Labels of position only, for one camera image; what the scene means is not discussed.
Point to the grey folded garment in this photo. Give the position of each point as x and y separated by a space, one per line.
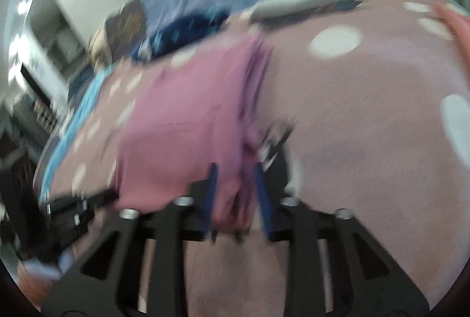
304 3

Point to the salmon pink cloth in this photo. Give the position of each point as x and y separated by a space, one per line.
459 27

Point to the black and white cloth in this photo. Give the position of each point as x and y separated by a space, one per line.
275 155

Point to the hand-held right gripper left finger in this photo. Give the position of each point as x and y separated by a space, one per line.
213 203

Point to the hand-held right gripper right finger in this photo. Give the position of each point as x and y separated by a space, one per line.
262 203

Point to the pink small garment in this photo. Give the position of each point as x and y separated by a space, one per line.
176 126

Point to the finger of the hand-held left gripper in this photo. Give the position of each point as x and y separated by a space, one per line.
84 202

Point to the pink polka dot blanket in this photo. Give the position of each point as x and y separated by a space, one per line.
367 118

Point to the dark printed pillow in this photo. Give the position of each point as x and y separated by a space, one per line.
125 23

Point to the dark blue cloth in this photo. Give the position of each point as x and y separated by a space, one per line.
183 30

